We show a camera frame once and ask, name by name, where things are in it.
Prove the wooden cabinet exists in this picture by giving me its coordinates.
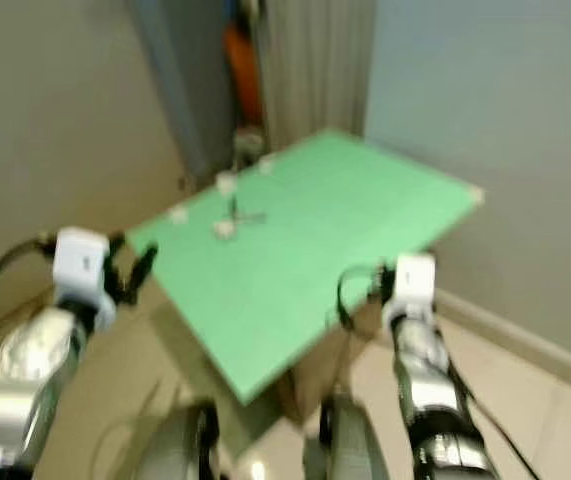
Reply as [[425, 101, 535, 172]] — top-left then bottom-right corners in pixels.
[[255, 0, 376, 151]]

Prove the robot left leg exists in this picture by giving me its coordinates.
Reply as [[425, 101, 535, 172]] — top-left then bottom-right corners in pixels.
[[145, 400, 221, 480]]

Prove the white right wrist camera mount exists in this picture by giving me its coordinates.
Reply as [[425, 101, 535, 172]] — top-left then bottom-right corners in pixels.
[[395, 253, 438, 305]]

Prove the green-topped wooden table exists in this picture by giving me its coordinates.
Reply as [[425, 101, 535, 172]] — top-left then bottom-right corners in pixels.
[[125, 130, 486, 421]]

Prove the orange container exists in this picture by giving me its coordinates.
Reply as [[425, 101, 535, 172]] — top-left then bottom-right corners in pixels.
[[222, 25, 264, 126]]

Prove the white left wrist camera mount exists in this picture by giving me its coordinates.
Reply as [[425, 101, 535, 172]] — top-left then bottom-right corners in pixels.
[[53, 228, 111, 303]]

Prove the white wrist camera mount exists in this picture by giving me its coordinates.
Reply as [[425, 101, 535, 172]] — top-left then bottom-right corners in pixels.
[[53, 228, 111, 303], [395, 253, 438, 305]]

